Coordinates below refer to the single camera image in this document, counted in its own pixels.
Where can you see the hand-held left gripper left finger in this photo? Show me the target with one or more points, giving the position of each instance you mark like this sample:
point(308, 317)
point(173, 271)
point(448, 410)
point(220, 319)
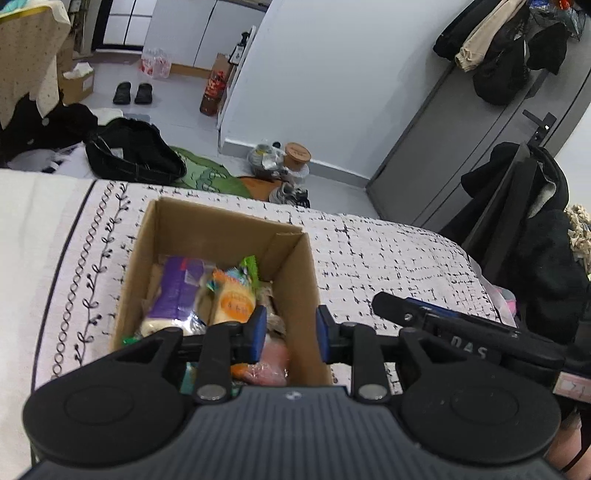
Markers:
point(258, 334)

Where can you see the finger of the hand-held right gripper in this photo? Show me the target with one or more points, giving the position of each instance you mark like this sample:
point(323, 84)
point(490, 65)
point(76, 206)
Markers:
point(401, 311)

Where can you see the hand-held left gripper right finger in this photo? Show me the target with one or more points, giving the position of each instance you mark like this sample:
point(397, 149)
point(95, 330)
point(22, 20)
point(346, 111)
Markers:
point(327, 334)

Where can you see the small orange snack packet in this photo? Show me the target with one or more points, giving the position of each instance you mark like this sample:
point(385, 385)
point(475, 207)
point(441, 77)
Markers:
point(272, 364)

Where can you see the yellow and orange bread packet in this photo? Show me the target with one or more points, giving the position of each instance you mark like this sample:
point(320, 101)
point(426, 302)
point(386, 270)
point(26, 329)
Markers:
point(233, 302)

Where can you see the green striped snack packet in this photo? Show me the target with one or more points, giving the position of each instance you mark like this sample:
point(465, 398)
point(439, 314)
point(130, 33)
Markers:
point(249, 267)

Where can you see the purple bread packet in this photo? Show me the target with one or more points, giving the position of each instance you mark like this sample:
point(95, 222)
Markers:
point(178, 286)

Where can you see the person's right forearm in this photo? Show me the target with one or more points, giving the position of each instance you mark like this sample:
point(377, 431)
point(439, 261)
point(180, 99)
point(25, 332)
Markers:
point(565, 443)

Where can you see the pink soft item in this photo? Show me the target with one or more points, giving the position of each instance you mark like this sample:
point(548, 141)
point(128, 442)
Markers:
point(505, 300)

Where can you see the black coat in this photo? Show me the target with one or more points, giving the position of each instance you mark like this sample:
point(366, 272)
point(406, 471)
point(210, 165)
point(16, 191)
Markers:
point(545, 267)

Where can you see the beige knitted cloth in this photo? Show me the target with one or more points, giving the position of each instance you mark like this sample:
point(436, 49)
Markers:
point(579, 235)

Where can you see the grey sneakers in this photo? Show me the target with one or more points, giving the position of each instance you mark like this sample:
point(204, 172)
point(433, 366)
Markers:
point(291, 196)

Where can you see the orange mat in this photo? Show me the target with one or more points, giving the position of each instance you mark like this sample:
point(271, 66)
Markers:
point(261, 187)

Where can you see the green cloth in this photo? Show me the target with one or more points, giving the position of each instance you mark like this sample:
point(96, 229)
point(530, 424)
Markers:
point(207, 177)

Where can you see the clear plastic bag with jars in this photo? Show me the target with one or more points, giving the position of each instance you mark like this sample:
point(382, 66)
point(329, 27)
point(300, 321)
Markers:
point(263, 159)

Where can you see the grey door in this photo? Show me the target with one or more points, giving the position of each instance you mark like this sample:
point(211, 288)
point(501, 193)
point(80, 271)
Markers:
point(438, 138)

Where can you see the brown bucket with wooden lid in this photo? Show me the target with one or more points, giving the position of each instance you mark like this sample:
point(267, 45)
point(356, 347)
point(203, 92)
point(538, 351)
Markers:
point(297, 157)

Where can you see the black bag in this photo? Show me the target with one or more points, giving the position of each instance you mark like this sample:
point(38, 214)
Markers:
point(134, 152)

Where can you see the white bed sheet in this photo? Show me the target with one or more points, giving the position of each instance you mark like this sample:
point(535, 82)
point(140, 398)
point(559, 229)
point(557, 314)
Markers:
point(27, 277)

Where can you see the black hanging jacket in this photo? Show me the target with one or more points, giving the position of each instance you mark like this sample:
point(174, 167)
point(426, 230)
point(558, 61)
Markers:
point(505, 74)

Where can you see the beige hanging garment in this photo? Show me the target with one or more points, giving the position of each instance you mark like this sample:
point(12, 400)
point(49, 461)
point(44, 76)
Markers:
point(480, 37)

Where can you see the white spray bottle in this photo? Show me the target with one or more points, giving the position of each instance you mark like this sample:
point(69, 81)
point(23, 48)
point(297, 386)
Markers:
point(240, 48)

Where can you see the black clothes pile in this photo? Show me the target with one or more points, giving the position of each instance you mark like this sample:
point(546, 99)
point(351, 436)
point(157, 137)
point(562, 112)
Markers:
point(55, 124)

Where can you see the cardboard box with tissue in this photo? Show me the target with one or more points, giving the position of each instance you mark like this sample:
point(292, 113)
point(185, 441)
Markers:
point(78, 85)

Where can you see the white cabinet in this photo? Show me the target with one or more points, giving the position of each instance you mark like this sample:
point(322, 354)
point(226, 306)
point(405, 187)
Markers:
point(184, 27)

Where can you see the black framed sliding door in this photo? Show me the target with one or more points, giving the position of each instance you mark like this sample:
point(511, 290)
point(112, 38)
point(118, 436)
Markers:
point(124, 18)

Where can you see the side table with cloth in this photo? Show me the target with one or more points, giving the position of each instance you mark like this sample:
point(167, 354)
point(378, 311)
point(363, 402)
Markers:
point(27, 60)

